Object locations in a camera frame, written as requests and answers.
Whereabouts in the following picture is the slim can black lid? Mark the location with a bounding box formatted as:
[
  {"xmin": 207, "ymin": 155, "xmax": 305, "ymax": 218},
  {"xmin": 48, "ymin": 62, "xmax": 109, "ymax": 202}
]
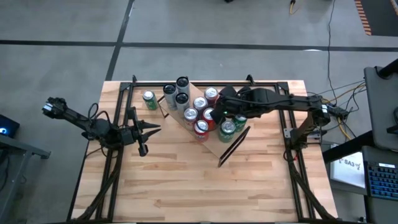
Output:
[
  {"xmin": 163, "ymin": 83, "xmax": 178, "ymax": 111},
  {"xmin": 174, "ymin": 92, "xmax": 190, "ymax": 119}
]

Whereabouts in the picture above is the black power adapter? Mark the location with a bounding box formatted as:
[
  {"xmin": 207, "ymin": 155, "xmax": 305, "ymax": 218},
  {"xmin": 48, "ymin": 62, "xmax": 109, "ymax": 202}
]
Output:
[{"xmin": 325, "ymin": 104, "xmax": 349, "ymax": 121}]

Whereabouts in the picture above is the white SA3 sign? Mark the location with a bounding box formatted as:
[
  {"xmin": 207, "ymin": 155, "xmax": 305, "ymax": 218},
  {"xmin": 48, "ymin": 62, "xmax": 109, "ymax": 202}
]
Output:
[{"xmin": 330, "ymin": 151, "xmax": 366, "ymax": 189}]

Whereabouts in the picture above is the grey metal side table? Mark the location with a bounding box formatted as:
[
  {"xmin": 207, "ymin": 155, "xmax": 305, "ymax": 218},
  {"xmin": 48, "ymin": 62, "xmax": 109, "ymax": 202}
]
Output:
[{"xmin": 0, "ymin": 133, "xmax": 51, "ymax": 224}]

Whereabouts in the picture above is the silver Diet Coke can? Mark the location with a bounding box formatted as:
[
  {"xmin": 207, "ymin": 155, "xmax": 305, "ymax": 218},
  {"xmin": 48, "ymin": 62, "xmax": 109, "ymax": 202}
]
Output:
[
  {"xmin": 183, "ymin": 107, "xmax": 199, "ymax": 131},
  {"xmin": 192, "ymin": 96, "xmax": 209, "ymax": 113},
  {"xmin": 203, "ymin": 86, "xmax": 220, "ymax": 103}
]

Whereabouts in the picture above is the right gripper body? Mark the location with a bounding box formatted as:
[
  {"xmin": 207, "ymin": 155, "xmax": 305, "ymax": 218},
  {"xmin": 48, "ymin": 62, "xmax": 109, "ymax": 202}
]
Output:
[{"xmin": 210, "ymin": 85, "xmax": 271, "ymax": 125}]

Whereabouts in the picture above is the wooden shelf black metal frame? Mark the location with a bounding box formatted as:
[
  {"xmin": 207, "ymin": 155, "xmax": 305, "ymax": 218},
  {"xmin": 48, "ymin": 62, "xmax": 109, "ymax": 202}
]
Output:
[{"xmin": 157, "ymin": 76, "xmax": 252, "ymax": 168}]

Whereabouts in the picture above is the black laptop backlit keyboard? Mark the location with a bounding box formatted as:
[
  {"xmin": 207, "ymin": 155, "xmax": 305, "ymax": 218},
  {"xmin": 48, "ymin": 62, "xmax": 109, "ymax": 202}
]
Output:
[{"xmin": 361, "ymin": 145, "xmax": 398, "ymax": 224}]

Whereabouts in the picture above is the green Sprite can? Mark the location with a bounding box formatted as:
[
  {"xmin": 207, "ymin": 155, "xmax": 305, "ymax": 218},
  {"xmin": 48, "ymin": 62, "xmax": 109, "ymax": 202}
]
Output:
[
  {"xmin": 218, "ymin": 120, "xmax": 236, "ymax": 143},
  {"xmin": 142, "ymin": 90, "xmax": 160, "ymax": 111},
  {"xmin": 233, "ymin": 114, "xmax": 248, "ymax": 133}
]

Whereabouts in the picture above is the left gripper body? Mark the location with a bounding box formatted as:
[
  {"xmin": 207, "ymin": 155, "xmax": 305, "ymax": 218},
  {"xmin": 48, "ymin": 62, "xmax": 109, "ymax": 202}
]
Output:
[{"xmin": 119, "ymin": 106, "xmax": 149, "ymax": 157}]

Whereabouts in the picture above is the black tube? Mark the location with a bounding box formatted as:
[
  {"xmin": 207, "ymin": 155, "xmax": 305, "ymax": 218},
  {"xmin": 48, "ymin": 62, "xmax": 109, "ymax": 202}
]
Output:
[{"xmin": 376, "ymin": 58, "xmax": 398, "ymax": 79}]

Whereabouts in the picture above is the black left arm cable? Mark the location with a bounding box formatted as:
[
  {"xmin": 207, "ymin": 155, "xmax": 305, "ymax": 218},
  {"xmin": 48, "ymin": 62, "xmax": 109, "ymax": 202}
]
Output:
[{"xmin": 88, "ymin": 103, "xmax": 131, "ymax": 131}]

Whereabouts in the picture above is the yellow cable with plug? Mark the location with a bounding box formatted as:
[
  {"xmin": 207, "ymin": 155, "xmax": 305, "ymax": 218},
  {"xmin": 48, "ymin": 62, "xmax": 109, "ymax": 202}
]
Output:
[{"xmin": 288, "ymin": 0, "xmax": 304, "ymax": 16}]

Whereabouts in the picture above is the black mat orange striped edge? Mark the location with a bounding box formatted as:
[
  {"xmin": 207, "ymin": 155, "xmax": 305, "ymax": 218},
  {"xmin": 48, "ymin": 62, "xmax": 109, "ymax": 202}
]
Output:
[{"xmin": 354, "ymin": 0, "xmax": 398, "ymax": 37}]

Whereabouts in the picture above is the black side desk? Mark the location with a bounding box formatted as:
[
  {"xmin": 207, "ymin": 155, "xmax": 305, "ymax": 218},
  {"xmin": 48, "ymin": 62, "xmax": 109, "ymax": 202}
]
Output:
[{"xmin": 322, "ymin": 130, "xmax": 374, "ymax": 164}]

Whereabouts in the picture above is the white Celsius slim can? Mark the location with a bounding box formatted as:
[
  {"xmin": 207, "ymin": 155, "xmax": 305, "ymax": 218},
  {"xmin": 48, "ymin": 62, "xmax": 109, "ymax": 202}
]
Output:
[{"xmin": 175, "ymin": 76, "xmax": 191, "ymax": 96}]

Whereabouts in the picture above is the black device blue light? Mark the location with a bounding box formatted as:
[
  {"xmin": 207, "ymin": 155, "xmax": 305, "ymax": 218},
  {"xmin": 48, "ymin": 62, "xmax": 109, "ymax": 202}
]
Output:
[{"xmin": 0, "ymin": 113, "xmax": 20, "ymax": 139}]

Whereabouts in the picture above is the grey laptop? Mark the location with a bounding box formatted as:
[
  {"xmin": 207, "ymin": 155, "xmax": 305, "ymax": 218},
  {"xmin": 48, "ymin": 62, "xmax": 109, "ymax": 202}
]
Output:
[{"xmin": 363, "ymin": 66, "xmax": 398, "ymax": 151}]

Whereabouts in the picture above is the thin black floor cable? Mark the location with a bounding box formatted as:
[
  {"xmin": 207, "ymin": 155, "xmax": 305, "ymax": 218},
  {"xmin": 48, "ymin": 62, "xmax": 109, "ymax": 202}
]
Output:
[{"xmin": 326, "ymin": 0, "xmax": 338, "ymax": 97}]

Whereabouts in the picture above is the red Fanta can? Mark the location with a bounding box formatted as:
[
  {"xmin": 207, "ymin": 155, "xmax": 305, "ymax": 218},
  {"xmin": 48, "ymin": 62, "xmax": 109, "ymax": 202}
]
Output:
[
  {"xmin": 193, "ymin": 119, "xmax": 210, "ymax": 143},
  {"xmin": 201, "ymin": 107, "xmax": 218, "ymax": 131}
]

